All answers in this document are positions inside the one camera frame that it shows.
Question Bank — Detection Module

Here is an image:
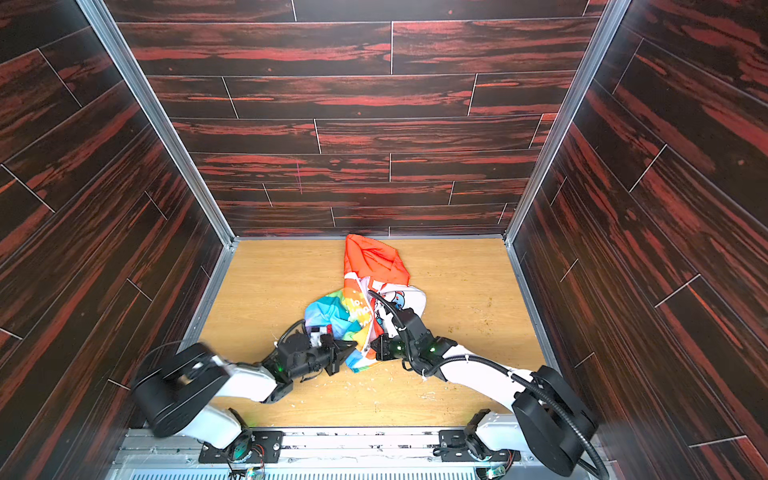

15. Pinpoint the white orange kids jacket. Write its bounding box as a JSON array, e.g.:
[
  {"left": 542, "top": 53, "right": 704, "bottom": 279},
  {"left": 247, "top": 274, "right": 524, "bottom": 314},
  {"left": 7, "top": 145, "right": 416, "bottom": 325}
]
[{"left": 304, "top": 234, "right": 427, "bottom": 373}]

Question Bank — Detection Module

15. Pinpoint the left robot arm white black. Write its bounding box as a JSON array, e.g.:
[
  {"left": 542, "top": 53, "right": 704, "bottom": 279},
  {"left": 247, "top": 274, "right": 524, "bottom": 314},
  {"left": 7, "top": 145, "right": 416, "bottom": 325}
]
[{"left": 132, "top": 332, "right": 357, "bottom": 450}]

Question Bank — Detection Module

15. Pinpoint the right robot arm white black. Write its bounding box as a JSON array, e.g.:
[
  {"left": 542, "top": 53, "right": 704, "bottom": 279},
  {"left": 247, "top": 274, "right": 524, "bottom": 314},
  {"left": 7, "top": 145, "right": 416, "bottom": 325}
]
[{"left": 372, "top": 298, "right": 610, "bottom": 479}]

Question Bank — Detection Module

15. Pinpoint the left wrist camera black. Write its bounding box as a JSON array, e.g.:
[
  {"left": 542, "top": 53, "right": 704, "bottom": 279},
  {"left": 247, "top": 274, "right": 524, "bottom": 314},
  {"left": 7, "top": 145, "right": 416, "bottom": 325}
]
[{"left": 306, "top": 325, "right": 334, "bottom": 347}]

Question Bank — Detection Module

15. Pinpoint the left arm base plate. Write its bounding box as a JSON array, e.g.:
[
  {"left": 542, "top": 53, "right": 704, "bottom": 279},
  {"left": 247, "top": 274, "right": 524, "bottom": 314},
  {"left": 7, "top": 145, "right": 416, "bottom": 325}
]
[{"left": 198, "top": 430, "right": 284, "bottom": 465}]

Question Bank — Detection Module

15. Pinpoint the aluminium front rail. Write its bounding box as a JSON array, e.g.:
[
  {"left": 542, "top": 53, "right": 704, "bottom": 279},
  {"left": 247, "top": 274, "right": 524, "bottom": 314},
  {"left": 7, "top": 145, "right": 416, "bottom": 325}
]
[{"left": 107, "top": 427, "right": 619, "bottom": 480}]

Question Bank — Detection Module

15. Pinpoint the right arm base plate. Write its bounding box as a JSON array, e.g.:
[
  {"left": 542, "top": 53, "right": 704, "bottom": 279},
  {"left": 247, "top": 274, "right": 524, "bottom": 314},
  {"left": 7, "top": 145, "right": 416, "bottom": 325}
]
[{"left": 433, "top": 429, "right": 521, "bottom": 463}]

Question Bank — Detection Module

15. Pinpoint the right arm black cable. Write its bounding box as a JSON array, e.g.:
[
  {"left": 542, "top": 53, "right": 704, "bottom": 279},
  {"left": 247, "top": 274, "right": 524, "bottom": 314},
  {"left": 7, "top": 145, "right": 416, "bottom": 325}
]
[{"left": 367, "top": 289, "right": 610, "bottom": 480}]

